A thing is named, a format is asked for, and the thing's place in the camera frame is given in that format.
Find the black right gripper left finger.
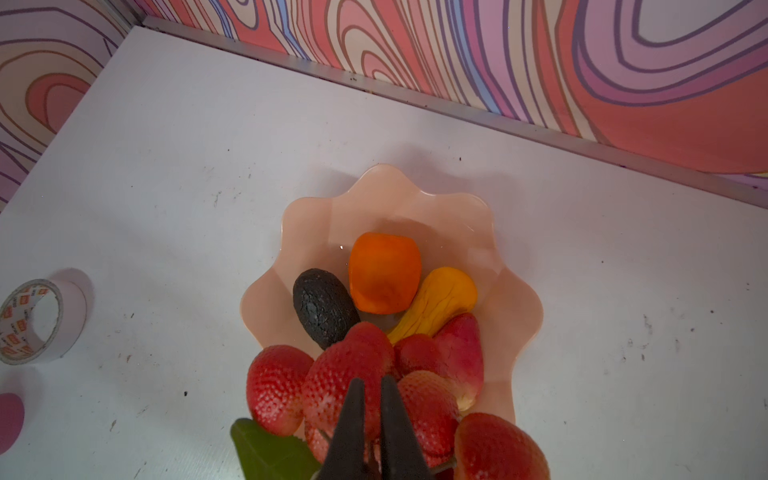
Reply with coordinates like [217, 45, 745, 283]
[316, 378, 367, 480]

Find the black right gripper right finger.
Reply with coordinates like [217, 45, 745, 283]
[380, 376, 434, 480]

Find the fake strawberry bunch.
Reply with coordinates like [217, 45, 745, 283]
[230, 314, 550, 479]

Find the red green fake apple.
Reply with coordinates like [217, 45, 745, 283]
[433, 313, 485, 412]

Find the dark fake avocado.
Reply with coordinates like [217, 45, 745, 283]
[292, 268, 361, 350]

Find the large fake orange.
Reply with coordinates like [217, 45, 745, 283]
[348, 232, 422, 315]

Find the peach scalloped fruit bowl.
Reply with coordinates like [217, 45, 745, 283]
[240, 164, 543, 420]

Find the printed tape roll on table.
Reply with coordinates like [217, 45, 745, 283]
[1, 279, 87, 366]

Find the pink round object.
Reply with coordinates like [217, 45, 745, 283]
[0, 393, 25, 455]

